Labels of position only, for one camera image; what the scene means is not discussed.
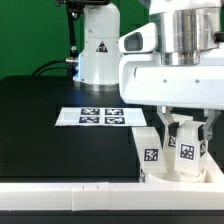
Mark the white round stool seat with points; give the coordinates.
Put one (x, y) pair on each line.
(172, 176)

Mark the white L-shaped fence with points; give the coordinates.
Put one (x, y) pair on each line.
(156, 194)

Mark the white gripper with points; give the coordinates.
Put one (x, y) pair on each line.
(144, 80)

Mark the white marker sheet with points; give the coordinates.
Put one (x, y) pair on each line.
(99, 116)

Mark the black camera stand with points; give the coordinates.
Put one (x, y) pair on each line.
(74, 8)

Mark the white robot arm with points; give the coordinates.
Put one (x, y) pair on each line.
(177, 59)

